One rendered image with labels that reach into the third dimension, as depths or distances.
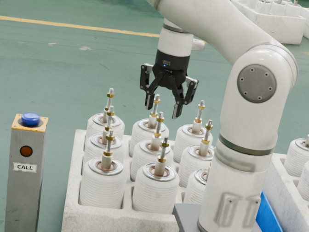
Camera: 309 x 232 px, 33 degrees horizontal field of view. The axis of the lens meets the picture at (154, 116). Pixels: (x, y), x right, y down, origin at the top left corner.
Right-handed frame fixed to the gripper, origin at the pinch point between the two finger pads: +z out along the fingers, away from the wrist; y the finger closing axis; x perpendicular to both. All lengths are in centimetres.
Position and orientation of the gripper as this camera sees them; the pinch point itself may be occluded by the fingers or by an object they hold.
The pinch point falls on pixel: (163, 108)
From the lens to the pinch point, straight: 122.3
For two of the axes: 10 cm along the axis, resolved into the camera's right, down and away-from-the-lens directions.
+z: -1.7, 9.0, 4.0
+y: 8.8, 3.2, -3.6
